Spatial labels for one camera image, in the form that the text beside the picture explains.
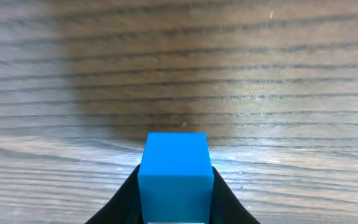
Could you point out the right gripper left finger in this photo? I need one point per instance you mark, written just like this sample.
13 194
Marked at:
124 205

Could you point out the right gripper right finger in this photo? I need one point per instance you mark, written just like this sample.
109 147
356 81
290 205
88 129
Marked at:
225 205

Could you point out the blue cube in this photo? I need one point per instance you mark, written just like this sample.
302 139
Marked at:
176 174

